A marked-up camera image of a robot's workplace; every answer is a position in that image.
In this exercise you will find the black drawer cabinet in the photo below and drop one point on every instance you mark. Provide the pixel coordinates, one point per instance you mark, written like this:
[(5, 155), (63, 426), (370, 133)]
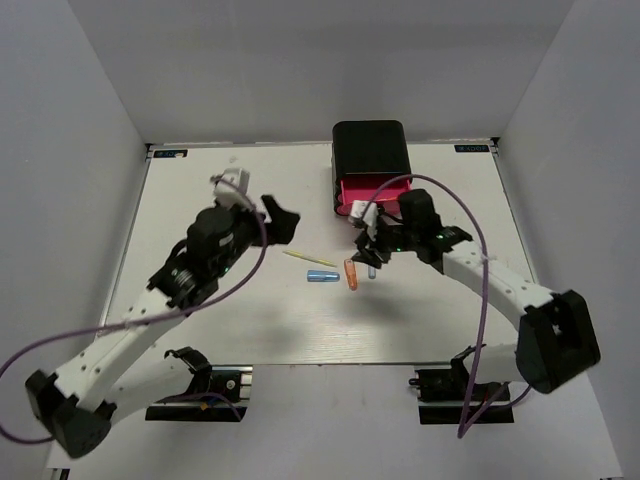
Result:
[(363, 147)]

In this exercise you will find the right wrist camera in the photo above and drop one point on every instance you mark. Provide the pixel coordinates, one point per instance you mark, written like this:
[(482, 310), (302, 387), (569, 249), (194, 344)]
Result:
[(363, 216)]

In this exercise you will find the yellow highlighter pen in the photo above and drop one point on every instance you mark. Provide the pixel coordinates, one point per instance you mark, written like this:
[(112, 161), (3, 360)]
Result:
[(309, 258)]

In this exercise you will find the orange correction tape case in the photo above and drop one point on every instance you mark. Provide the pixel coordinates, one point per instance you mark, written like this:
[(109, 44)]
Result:
[(351, 274)]

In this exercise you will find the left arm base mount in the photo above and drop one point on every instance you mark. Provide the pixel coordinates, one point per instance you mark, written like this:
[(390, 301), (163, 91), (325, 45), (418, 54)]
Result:
[(220, 397)]

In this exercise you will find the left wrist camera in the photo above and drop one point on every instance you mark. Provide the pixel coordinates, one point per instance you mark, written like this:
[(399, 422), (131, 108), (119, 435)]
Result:
[(230, 188)]

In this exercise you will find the corner label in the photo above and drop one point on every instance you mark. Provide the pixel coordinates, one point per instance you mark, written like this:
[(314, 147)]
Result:
[(471, 148), (170, 153)]

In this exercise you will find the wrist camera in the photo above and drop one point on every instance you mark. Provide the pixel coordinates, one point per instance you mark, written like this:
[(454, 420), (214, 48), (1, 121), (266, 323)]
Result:
[(363, 216), (230, 188)]

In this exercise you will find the right corner label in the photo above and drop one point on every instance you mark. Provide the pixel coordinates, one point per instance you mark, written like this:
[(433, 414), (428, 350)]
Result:
[(471, 148)]

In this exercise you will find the pink middle drawer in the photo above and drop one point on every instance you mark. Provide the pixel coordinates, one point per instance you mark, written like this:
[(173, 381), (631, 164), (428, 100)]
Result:
[(345, 207)]

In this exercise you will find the blue correction tape case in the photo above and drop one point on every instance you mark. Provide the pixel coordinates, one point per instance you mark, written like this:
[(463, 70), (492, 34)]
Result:
[(322, 276)]

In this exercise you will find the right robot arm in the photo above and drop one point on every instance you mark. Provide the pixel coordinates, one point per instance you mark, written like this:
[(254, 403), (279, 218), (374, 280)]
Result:
[(556, 340)]

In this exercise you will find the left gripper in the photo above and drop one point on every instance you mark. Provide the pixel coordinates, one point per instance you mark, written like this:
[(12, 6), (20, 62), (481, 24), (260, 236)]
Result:
[(283, 222)]

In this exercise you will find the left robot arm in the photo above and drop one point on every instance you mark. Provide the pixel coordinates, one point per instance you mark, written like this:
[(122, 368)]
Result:
[(124, 370)]

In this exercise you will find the left corner label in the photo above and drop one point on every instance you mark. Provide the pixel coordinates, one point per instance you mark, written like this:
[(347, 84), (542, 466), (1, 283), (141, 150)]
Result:
[(170, 153)]

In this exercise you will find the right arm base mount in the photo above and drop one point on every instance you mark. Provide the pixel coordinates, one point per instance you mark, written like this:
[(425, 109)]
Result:
[(440, 401)]

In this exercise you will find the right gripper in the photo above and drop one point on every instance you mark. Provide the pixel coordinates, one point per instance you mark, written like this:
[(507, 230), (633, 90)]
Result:
[(369, 256)]

